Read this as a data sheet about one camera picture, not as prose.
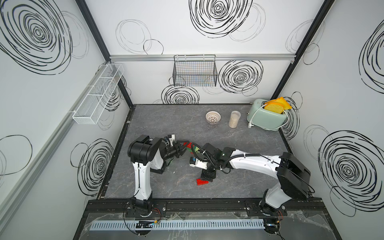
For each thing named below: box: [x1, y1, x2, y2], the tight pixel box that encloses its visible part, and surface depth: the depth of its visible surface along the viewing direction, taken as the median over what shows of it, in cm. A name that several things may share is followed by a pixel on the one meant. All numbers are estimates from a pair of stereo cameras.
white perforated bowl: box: [205, 110, 222, 125], surface depth 111 cm
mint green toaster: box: [247, 98, 288, 132], surface depth 98 cm
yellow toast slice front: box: [264, 101, 285, 114], surface depth 93 cm
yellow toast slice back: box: [268, 96, 292, 110], surface depth 94 cm
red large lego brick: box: [196, 178, 210, 186], surface depth 82 cm
